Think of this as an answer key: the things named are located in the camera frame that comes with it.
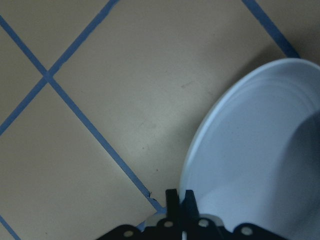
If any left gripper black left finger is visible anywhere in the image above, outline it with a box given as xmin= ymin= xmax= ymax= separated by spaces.
xmin=165 ymin=189 xmax=180 ymax=222

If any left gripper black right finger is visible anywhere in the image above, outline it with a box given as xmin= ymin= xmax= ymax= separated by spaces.
xmin=184 ymin=189 xmax=200 ymax=223

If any light blue plate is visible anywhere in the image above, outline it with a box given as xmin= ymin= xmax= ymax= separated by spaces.
xmin=179 ymin=58 xmax=320 ymax=240

